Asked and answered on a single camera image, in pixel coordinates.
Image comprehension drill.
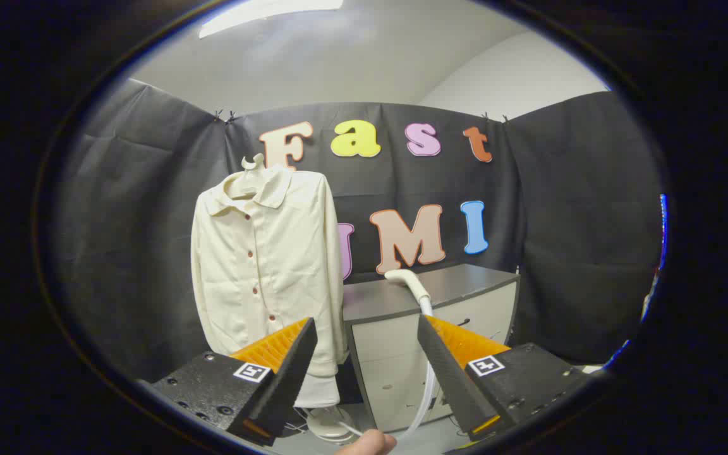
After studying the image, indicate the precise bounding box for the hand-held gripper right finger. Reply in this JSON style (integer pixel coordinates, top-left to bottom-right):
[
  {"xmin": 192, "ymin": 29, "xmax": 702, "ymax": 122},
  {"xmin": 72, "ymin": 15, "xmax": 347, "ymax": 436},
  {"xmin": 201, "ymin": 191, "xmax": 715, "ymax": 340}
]
[{"xmin": 417, "ymin": 314, "xmax": 598, "ymax": 443}]

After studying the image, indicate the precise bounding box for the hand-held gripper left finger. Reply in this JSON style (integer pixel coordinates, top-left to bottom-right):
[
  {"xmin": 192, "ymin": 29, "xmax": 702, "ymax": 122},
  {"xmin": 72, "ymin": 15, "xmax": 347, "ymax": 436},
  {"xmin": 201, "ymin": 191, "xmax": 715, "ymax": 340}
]
[{"xmin": 140, "ymin": 317, "xmax": 318, "ymax": 447}]

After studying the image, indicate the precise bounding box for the cream button-up shirt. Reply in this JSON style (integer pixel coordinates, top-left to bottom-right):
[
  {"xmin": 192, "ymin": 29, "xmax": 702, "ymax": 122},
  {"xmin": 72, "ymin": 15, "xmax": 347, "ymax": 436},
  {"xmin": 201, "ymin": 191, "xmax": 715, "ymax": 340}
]
[{"xmin": 190, "ymin": 166, "xmax": 349, "ymax": 378}]

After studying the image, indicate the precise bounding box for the white garment steamer base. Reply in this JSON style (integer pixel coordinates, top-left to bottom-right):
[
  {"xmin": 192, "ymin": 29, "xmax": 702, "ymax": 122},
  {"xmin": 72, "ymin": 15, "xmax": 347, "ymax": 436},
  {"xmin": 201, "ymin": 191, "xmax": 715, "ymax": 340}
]
[{"xmin": 306, "ymin": 406, "xmax": 357, "ymax": 443}]

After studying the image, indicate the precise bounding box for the white plastic clothes hanger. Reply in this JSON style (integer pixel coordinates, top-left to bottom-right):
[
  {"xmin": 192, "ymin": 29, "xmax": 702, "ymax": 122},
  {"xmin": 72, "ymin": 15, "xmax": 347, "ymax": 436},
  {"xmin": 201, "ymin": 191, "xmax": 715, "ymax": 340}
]
[{"xmin": 230, "ymin": 154, "xmax": 276, "ymax": 197}]

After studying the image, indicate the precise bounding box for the white cloth panel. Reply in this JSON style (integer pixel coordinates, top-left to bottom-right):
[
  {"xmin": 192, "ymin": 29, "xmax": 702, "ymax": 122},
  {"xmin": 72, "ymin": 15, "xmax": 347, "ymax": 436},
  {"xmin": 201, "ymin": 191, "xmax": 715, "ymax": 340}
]
[{"xmin": 294, "ymin": 373, "xmax": 342, "ymax": 409}]

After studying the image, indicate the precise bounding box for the grey and white cabinet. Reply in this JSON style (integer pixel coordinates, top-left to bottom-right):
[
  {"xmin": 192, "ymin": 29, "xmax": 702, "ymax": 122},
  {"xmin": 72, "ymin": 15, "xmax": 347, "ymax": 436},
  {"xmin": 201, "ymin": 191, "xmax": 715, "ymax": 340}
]
[{"xmin": 342, "ymin": 264, "xmax": 521, "ymax": 434}]

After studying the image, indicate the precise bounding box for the ceiling light panel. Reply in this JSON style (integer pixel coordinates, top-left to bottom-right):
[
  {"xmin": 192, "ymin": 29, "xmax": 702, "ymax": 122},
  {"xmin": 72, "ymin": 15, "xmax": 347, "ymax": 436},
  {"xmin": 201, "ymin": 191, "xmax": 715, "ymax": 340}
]
[{"xmin": 198, "ymin": 0, "xmax": 344, "ymax": 39}]

